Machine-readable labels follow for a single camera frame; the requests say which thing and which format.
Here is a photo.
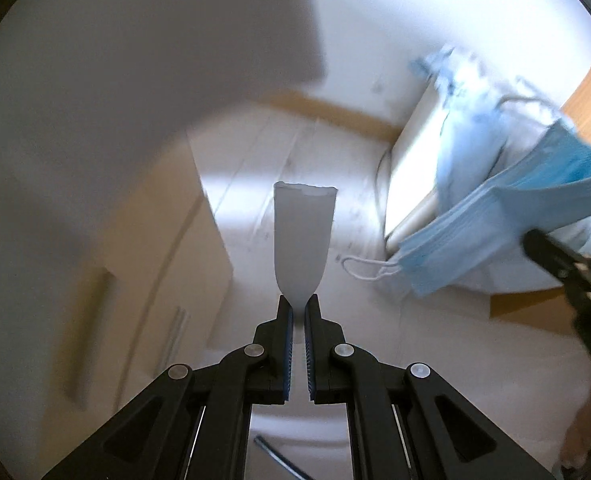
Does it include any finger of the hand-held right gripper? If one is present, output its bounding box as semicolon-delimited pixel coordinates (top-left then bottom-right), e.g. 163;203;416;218
524;229;591;286

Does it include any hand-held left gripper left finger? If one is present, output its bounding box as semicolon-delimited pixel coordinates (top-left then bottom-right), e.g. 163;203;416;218
40;295;295;480

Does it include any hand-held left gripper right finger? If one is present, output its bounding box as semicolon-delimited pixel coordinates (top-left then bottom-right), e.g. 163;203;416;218
303;294;553;480

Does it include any blue face mask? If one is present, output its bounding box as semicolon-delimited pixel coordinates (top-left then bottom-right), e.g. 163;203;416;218
343;119;591;297

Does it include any white plastic bag roll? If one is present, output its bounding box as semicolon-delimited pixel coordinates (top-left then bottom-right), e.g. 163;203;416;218
273;181;337;313

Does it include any person's right hand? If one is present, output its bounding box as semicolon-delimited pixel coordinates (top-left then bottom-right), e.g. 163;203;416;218
558;380;591;480

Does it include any brown cardboard piece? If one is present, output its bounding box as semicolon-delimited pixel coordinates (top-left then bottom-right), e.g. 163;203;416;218
489;285;581;336

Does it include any beige wooden cabinet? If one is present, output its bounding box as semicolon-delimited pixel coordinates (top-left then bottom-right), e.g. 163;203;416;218
66;135;234;406

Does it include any cream flat panel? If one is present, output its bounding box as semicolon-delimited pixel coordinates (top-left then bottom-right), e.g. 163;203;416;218
383;85;456;251

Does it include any dark grey cable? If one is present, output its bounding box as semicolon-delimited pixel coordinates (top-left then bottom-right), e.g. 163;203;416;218
253;435;316;480

